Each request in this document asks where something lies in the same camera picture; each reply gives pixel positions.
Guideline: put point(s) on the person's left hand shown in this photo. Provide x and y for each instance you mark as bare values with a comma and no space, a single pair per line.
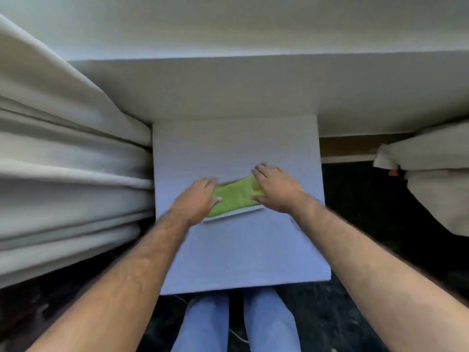
194,203

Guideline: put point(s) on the person's right hand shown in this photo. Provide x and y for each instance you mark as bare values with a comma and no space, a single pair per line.
282,192

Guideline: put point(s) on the person's left thumb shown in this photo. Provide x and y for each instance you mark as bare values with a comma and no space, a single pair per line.
217,201

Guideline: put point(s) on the person's right thumb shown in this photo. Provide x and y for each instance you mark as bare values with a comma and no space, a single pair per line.
258,198

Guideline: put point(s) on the green cloth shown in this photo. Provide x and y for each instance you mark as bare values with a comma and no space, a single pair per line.
236,196

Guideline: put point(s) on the person's right forearm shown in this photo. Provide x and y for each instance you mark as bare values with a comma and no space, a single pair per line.
373,274

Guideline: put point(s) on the person's left forearm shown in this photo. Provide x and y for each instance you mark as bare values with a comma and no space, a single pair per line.
124,282

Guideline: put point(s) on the white bed mattress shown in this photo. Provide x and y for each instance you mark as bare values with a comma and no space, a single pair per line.
256,87

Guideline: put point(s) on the person's right leg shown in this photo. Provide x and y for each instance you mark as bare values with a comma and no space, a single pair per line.
269,318

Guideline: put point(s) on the person's leg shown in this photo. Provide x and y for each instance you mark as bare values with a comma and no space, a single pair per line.
269,318
203,322

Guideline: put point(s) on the person's left leg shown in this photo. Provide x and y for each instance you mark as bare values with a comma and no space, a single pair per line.
203,322

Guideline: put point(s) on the small orange object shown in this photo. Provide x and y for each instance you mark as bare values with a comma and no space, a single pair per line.
393,172

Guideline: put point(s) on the white pleated curtain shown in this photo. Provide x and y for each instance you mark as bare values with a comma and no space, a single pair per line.
66,179

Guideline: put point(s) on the white draped sheet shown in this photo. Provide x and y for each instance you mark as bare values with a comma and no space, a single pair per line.
436,172

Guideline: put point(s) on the brown wooden bed frame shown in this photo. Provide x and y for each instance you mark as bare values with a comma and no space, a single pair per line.
348,146

